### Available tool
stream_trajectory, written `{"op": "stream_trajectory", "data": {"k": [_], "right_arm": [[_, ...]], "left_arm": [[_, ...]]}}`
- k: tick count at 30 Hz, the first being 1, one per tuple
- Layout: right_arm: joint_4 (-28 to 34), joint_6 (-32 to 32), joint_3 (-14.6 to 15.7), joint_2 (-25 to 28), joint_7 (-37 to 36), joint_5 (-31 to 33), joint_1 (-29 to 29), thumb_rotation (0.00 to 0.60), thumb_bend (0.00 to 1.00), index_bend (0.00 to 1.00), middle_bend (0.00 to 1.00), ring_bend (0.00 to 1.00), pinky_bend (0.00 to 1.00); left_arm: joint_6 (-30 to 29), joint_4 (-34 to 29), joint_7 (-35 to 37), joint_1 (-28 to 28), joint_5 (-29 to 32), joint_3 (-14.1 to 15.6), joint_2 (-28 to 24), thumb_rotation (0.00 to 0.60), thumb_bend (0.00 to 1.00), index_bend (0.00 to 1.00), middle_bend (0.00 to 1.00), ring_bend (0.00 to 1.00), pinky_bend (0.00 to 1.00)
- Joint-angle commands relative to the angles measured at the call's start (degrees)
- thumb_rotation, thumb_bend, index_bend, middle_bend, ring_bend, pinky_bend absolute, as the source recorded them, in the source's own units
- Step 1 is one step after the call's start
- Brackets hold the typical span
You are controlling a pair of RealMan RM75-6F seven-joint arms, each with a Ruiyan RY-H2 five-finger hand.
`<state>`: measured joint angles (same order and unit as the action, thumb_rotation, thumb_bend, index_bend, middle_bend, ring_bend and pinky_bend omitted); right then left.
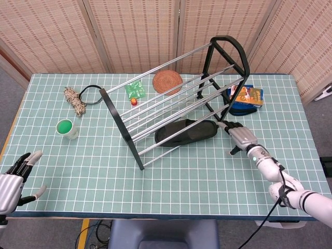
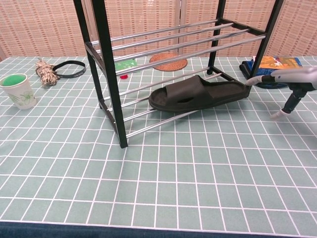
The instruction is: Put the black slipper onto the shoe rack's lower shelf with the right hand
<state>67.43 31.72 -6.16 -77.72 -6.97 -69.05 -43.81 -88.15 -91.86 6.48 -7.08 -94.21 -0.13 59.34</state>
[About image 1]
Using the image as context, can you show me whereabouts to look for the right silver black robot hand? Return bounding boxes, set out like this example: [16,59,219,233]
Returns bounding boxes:
[217,120,259,156]

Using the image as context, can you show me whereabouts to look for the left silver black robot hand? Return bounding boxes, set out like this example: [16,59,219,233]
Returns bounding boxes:
[0,150,47,215]

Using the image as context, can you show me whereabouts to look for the black slipper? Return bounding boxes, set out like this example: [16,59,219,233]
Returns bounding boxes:
[154,119,219,148]

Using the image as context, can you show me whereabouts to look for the light green grid tablecloth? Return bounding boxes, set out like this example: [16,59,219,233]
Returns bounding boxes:
[0,73,325,218]

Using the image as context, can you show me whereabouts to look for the black chrome shoe rack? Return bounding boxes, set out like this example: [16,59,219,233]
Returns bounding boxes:
[99,35,251,171]

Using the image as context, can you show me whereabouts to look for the blue black pouch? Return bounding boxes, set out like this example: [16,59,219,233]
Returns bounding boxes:
[229,102,259,117]

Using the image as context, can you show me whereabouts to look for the orange blue printed box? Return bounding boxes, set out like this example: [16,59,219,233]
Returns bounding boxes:
[227,84,264,109]

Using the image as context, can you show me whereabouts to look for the white cup with green ball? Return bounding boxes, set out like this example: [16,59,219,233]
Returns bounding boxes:
[56,118,79,141]

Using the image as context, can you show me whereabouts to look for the white stand base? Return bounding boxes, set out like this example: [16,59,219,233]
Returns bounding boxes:
[314,84,332,102]

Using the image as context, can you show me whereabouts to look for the round woven brown coaster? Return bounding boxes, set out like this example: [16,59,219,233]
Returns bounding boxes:
[152,70,183,96]

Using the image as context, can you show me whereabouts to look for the white paper sheet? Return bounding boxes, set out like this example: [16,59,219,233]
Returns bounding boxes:
[255,219,307,229]

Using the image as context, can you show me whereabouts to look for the green snack packet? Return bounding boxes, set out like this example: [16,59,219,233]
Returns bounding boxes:
[124,80,146,101]

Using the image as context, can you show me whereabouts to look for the black elastic band loop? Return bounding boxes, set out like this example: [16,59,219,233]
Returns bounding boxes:
[78,85,103,106]

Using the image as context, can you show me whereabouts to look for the blue grey chair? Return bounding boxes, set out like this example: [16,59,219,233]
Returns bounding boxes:
[107,219,220,249]

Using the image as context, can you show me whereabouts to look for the bamboo folding screen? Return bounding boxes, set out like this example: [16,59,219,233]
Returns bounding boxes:
[0,0,332,104]

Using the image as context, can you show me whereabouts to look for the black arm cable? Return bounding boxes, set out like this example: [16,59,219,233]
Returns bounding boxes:
[240,158,295,249]

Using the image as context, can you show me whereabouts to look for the floor cables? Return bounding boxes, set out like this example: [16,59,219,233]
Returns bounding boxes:
[76,219,114,249]

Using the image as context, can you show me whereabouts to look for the beige twisted rope bundle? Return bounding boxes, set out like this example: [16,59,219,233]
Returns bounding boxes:
[63,87,88,117]

